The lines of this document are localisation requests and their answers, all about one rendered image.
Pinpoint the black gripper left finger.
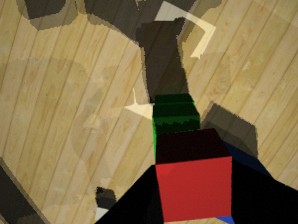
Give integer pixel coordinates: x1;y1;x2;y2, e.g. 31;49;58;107
94;165;164;224

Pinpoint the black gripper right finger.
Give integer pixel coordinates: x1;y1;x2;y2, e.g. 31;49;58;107
230;159;298;224

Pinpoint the blue block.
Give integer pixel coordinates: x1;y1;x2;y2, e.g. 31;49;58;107
216;140;275;224

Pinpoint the red block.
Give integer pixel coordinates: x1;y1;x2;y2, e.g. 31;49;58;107
154;128;233;222

